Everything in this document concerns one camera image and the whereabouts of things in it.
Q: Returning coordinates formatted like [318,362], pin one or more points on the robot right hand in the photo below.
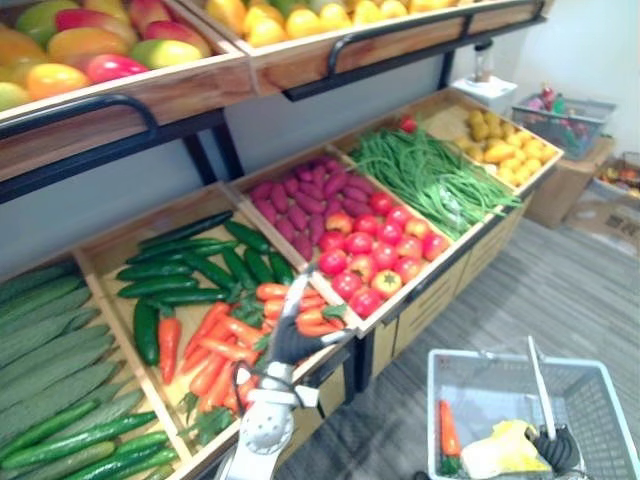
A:
[556,449]

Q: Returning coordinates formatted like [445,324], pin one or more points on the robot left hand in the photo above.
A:
[292,340]

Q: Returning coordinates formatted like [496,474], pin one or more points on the grey plastic shopping basket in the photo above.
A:
[590,400]

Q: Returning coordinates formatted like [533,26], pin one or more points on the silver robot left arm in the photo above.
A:
[265,430]

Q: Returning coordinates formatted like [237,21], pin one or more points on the small basket of produce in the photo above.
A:
[620,175]

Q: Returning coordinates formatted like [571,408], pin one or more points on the orange carrot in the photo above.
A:
[312,317]
[207,330]
[169,345]
[222,387]
[316,330]
[271,291]
[225,348]
[274,307]
[448,430]
[241,330]
[207,374]

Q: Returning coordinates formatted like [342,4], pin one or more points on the yellow napa cabbage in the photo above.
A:
[500,450]

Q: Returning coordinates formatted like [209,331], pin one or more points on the dark green cucumber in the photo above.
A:
[146,330]
[210,271]
[187,230]
[187,296]
[155,272]
[157,287]
[281,269]
[175,250]
[258,265]
[247,236]
[238,268]

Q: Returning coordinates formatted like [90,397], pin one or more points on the red tomato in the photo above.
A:
[407,269]
[410,247]
[435,246]
[358,243]
[331,241]
[416,228]
[390,233]
[340,223]
[363,267]
[365,303]
[381,203]
[386,284]
[399,216]
[366,224]
[346,285]
[385,255]
[332,262]

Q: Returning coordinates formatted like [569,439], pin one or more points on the purple sweet potato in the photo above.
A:
[302,246]
[356,207]
[308,203]
[356,194]
[335,184]
[261,191]
[266,211]
[303,173]
[361,183]
[332,206]
[316,229]
[297,218]
[279,197]
[291,186]
[285,230]

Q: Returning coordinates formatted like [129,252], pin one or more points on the wooden tomato crate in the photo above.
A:
[400,305]

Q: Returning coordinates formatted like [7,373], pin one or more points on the wooden gourd crate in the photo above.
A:
[150,400]

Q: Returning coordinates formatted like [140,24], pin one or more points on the bright green cucumber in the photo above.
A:
[142,442]
[80,440]
[120,463]
[47,428]
[67,462]

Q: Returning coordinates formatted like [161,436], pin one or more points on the wooden cucumber carrot crate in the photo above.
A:
[120,250]

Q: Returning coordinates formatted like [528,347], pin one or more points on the pale green ridged gourd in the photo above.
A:
[55,361]
[45,310]
[105,412]
[32,281]
[60,385]
[50,342]
[81,320]

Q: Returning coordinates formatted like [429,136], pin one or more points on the wooden bean crate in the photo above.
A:
[345,142]

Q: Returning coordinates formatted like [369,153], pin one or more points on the green long beans pile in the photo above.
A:
[435,175]

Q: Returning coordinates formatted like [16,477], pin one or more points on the flat cardboard sheet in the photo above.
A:
[607,220]

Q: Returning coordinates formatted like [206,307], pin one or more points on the red bell pepper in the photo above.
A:
[407,123]

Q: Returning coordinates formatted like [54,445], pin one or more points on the brown yellow potato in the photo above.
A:
[475,119]
[481,132]
[492,120]
[462,143]

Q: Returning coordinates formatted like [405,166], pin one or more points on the brown cardboard box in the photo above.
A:
[562,187]

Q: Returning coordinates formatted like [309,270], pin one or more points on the wooden potato crate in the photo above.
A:
[442,117]

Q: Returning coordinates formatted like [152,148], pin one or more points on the wooden mango crate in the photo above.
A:
[175,95]

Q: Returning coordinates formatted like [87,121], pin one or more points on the yellow lemon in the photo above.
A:
[521,175]
[532,164]
[524,136]
[534,149]
[547,153]
[500,153]

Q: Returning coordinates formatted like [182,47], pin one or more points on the white box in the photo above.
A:
[484,92]

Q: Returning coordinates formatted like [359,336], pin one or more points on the wooden yellow fruit crate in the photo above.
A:
[400,42]

